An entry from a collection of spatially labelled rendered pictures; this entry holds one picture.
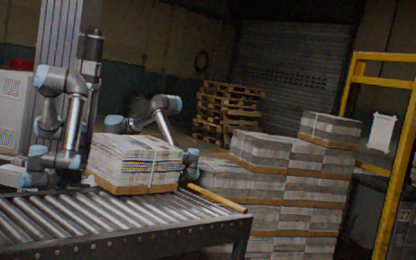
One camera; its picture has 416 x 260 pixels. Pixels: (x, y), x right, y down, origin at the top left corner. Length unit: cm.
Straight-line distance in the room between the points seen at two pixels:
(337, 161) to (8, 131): 225
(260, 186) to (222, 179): 31
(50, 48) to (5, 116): 48
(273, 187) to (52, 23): 179
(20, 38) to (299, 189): 695
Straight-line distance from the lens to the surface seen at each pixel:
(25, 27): 932
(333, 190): 358
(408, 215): 396
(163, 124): 267
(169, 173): 232
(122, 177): 215
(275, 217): 332
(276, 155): 319
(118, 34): 1021
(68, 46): 280
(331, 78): 1038
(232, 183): 306
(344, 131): 350
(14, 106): 292
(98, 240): 169
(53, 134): 259
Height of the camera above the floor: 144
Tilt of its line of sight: 7 degrees down
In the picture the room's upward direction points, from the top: 11 degrees clockwise
